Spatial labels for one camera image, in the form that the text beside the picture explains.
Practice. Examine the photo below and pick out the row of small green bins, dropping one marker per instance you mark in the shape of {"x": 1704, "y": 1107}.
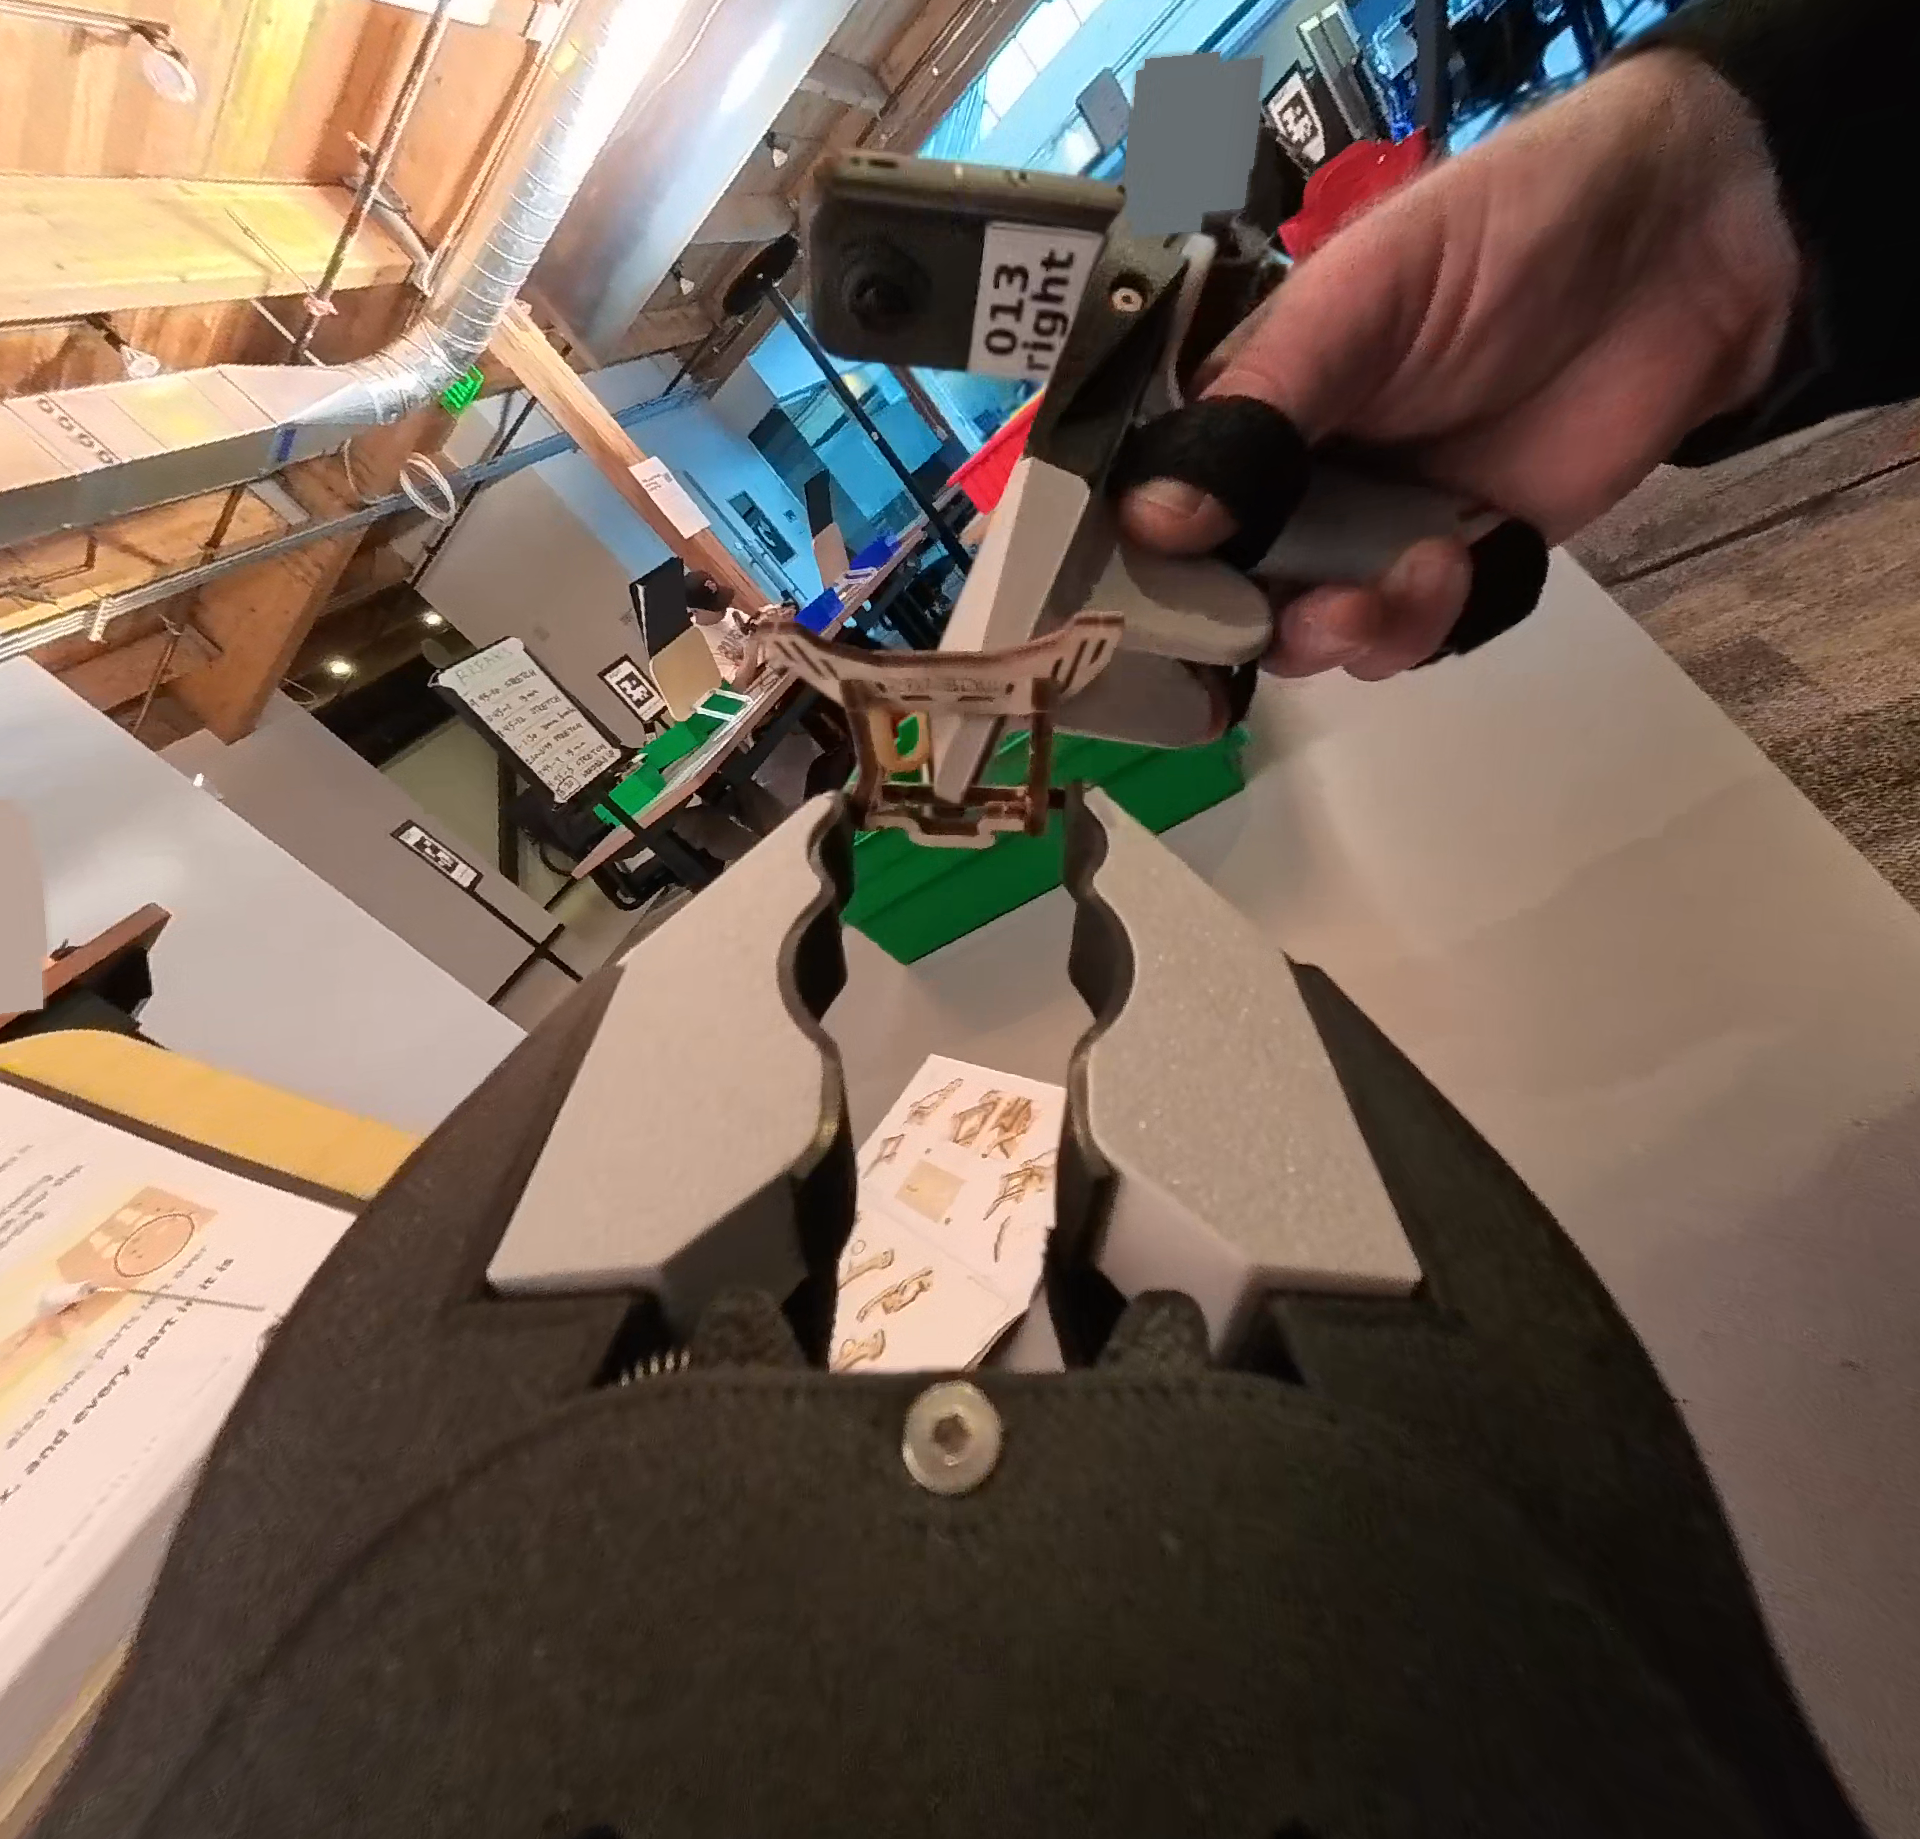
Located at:
{"x": 645, "y": 792}

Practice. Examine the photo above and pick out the long spiral ceiling duct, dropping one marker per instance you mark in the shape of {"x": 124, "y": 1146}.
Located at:
{"x": 495, "y": 219}

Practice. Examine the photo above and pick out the person's right forearm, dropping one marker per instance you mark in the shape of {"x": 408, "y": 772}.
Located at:
{"x": 1861, "y": 144}

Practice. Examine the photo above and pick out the red plastic bin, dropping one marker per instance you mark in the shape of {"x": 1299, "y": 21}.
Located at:
{"x": 982, "y": 476}

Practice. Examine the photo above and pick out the black chair with red jacket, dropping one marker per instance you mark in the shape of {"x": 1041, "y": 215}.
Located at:
{"x": 1351, "y": 198}

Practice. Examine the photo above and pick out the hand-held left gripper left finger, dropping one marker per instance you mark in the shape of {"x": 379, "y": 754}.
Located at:
{"x": 676, "y": 1119}

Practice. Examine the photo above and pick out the rectangular silver duct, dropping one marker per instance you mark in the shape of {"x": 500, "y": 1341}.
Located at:
{"x": 180, "y": 438}

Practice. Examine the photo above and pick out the small framed marker sign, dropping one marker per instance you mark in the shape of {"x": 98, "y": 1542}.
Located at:
{"x": 634, "y": 692}

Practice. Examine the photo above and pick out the blue plastic bin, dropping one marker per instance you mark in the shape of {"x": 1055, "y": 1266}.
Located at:
{"x": 825, "y": 611}

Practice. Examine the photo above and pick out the tall black stand with base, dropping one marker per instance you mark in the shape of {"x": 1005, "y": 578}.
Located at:
{"x": 757, "y": 273}

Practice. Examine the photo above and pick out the person's right hand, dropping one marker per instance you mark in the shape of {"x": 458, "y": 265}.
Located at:
{"x": 1500, "y": 295}

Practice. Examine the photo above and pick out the wooden model frame part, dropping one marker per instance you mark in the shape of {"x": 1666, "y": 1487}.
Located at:
{"x": 961, "y": 669}

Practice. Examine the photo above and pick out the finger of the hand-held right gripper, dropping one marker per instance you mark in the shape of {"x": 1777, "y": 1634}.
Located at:
{"x": 1036, "y": 550}

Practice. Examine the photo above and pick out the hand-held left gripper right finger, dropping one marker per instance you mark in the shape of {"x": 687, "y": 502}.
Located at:
{"x": 1245, "y": 1119}

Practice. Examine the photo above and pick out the long wooden top table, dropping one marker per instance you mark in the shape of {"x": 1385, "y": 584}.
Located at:
{"x": 683, "y": 785}

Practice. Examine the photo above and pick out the open instruction booklet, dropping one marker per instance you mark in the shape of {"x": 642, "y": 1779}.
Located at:
{"x": 961, "y": 1194}

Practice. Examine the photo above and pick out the thick wooden column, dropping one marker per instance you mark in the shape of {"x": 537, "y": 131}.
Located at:
{"x": 601, "y": 460}

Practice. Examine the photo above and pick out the pale wooden book stand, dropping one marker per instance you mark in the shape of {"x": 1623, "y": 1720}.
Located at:
{"x": 694, "y": 677}

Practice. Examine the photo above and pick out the black sign stand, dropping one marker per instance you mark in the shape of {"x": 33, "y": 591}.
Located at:
{"x": 450, "y": 857}

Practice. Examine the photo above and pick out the handwritten whiteboard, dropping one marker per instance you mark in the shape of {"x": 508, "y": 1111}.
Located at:
{"x": 540, "y": 721}

